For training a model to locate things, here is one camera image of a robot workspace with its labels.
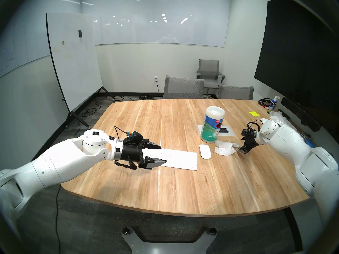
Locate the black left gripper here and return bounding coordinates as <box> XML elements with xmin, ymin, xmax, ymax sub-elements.
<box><xmin>120</xmin><ymin>139</ymin><xmax>167</xmax><ymax>170</ymax></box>

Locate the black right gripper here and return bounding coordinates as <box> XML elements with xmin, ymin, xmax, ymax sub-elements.
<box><xmin>237</xmin><ymin>134</ymin><xmax>259</xmax><ymax>154</ymax></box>

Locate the white disinfecting wipe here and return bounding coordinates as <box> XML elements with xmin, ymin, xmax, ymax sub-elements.
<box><xmin>214</xmin><ymin>140</ymin><xmax>239</xmax><ymax>156</ymax></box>

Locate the green blue wipes canister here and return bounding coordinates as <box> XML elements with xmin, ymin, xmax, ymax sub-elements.
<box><xmin>200</xmin><ymin>106</ymin><xmax>225</xmax><ymax>144</ymax></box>

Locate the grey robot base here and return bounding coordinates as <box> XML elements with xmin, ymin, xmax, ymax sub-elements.
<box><xmin>121</xmin><ymin>226</ymin><xmax>217</xmax><ymax>254</ymax></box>

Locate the white slim keyboard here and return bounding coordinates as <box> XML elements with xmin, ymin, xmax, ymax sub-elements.
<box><xmin>143</xmin><ymin>148</ymin><xmax>198</xmax><ymax>171</ymax></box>

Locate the white computer mouse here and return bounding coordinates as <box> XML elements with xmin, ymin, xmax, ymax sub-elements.
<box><xmin>199</xmin><ymin>144</ymin><xmax>212</xmax><ymax>159</ymax></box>

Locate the crumpled white tissue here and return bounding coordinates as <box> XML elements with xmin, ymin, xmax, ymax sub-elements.
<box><xmin>270</xmin><ymin>112</ymin><xmax>293</xmax><ymax>125</ymax></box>

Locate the whiteboard cleaner spray bottle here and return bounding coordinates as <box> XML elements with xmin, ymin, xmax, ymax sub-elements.
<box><xmin>267</xmin><ymin>96</ymin><xmax>280</xmax><ymax>114</ymax></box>

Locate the grey mesh chair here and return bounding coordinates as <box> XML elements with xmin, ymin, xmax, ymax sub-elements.
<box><xmin>163</xmin><ymin>75</ymin><xmax>205</xmax><ymax>99</ymax></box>
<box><xmin>218</xmin><ymin>84</ymin><xmax>254</xmax><ymax>100</ymax></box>

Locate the black video sound bar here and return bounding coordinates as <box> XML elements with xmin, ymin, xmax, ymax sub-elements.
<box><xmin>281</xmin><ymin>97</ymin><xmax>321</xmax><ymax>132</ymax></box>

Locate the grey office chair with armrests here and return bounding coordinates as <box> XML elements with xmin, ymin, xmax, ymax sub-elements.
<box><xmin>195</xmin><ymin>59</ymin><xmax>225</xmax><ymax>96</ymax></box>

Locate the white mobile whiteboard on stand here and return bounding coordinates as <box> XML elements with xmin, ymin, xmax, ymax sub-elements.
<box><xmin>46</xmin><ymin>13</ymin><xmax>116</xmax><ymax>129</ymax></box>

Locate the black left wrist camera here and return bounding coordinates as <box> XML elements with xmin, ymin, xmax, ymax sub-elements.
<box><xmin>126</xmin><ymin>131</ymin><xmax>143</xmax><ymax>145</ymax></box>

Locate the black left wrist cable loop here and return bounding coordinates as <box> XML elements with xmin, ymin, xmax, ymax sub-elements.
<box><xmin>114</xmin><ymin>161</ymin><xmax>137</xmax><ymax>171</ymax></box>

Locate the black looped floor cable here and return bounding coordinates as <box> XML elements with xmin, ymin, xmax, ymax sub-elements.
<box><xmin>79</xmin><ymin>96</ymin><xmax>106</xmax><ymax>119</ymax></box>

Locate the large black wall screen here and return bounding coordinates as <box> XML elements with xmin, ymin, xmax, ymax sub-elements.
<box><xmin>254</xmin><ymin>0</ymin><xmax>339</xmax><ymax>136</ymax></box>

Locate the thin black floor cable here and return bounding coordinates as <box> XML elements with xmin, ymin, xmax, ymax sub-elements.
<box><xmin>55</xmin><ymin>186</ymin><xmax>63</xmax><ymax>254</ymax></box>

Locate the wide glass wall whiteboard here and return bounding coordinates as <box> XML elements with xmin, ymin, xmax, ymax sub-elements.
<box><xmin>82</xmin><ymin>0</ymin><xmax>231</xmax><ymax>47</ymax></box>

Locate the glass wall whiteboard with writing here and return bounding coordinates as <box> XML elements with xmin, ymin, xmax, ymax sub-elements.
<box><xmin>0</xmin><ymin>0</ymin><xmax>82</xmax><ymax>79</ymax></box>

